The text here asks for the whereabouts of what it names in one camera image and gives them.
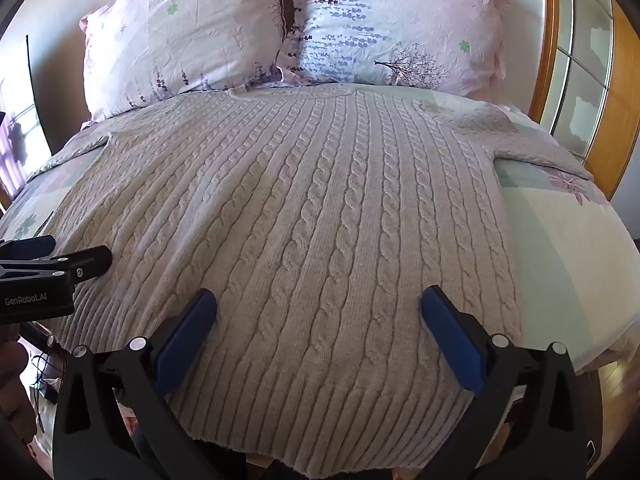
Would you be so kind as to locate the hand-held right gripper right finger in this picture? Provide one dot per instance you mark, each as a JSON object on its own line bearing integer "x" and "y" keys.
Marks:
{"x": 454, "y": 342}

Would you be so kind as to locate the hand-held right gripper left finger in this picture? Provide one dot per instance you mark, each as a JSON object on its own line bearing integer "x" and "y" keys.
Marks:
{"x": 186, "y": 341}

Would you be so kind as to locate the wooden framed glass door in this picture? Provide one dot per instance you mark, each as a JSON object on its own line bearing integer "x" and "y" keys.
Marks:
{"x": 585, "y": 70}

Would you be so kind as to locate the pink floral pillow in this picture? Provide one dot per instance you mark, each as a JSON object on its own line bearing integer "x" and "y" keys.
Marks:
{"x": 190, "y": 35}
{"x": 400, "y": 25}

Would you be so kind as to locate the person's left hand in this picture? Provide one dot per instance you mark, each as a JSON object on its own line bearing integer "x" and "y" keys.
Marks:
{"x": 11, "y": 375}

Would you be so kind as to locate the pastel floral bed sheet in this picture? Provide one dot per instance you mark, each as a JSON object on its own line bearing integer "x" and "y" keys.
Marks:
{"x": 560, "y": 260}

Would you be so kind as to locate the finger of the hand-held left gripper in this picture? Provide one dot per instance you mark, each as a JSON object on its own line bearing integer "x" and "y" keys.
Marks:
{"x": 22, "y": 247}
{"x": 85, "y": 262}

